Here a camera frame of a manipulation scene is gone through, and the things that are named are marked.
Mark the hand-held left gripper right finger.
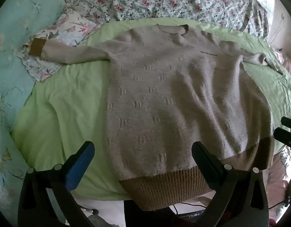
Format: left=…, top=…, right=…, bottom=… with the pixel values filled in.
left=191, top=141, right=270, bottom=227

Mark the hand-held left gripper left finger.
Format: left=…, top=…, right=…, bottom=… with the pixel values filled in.
left=17, top=141, right=95, bottom=227

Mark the pink patterned cloth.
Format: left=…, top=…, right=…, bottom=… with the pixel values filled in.
left=266, top=147, right=291, bottom=223

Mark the light blue floral quilt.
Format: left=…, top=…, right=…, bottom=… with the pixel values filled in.
left=0, top=0, right=65, bottom=218

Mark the pastel floral pillow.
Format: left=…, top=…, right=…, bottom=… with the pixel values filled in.
left=18, top=12, right=101, bottom=82

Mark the black cable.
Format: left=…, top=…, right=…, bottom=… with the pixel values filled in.
left=171, top=202, right=208, bottom=216

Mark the white red-flowered quilt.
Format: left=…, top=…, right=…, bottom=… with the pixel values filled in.
left=63, top=0, right=270, bottom=40

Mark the light green blanket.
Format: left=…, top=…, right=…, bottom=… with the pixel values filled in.
left=12, top=18, right=291, bottom=201

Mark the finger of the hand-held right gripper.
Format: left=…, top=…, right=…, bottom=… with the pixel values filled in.
left=273, top=127, right=291, bottom=151
left=281, top=117, right=291, bottom=131

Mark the beige knit sweater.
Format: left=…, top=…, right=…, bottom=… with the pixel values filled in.
left=29, top=24, right=284, bottom=211

